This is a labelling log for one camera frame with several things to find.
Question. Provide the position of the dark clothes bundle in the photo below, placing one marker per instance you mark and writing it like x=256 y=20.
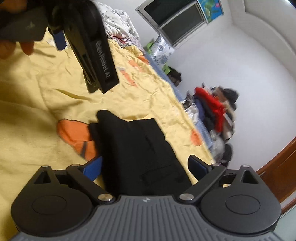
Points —
x=175 y=75

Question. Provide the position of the floral pillow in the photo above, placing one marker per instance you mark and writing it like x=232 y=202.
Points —
x=161 y=49

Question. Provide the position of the aluminium frame window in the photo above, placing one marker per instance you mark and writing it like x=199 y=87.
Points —
x=175 y=20

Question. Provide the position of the black pants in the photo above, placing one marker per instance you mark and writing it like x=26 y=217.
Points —
x=138 y=153

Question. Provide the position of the yellow printed quilt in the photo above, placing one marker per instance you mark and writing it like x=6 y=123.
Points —
x=34 y=104

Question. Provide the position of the white printed blanket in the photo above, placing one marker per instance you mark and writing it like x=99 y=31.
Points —
x=118 y=20

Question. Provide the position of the pile of clothes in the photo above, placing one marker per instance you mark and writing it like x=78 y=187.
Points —
x=215 y=129

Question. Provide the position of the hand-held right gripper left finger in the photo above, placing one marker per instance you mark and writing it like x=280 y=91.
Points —
x=93 y=170

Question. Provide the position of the person's left hand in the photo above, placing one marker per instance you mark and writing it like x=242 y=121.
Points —
x=28 y=47

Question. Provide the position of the brown wooden door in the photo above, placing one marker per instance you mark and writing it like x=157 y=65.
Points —
x=279 y=166

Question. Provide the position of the blue green wall poster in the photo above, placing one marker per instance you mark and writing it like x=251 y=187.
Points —
x=211 y=9

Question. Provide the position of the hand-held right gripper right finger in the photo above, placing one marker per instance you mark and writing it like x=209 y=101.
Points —
x=196 y=168

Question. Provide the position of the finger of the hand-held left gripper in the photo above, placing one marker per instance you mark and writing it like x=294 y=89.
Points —
x=60 y=42

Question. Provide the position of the red knitted garment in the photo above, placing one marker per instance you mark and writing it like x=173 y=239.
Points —
x=214 y=104

